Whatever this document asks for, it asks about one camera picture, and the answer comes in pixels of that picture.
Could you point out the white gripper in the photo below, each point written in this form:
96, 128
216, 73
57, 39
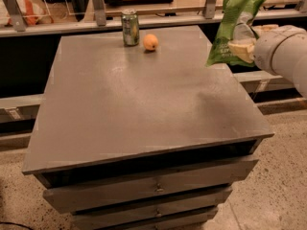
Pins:
266, 51

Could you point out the green rice chip bag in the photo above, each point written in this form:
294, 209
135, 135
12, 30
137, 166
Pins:
235, 25

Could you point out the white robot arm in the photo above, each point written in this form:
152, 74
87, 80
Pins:
299, 79

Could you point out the orange white bag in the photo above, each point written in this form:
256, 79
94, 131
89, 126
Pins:
31, 12

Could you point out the orange fruit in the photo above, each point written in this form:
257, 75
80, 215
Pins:
150, 42

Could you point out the green soda can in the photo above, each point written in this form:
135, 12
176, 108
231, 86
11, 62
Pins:
130, 26

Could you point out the grey drawer cabinet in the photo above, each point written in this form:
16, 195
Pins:
110, 110

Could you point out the bottom drawer front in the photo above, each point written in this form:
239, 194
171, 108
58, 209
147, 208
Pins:
169, 221

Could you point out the middle drawer with knob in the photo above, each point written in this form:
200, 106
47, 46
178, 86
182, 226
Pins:
153, 208

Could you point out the drawer with knob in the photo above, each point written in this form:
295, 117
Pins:
111, 191
153, 208

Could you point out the top drawer with knob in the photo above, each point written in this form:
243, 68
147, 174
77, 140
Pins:
111, 191

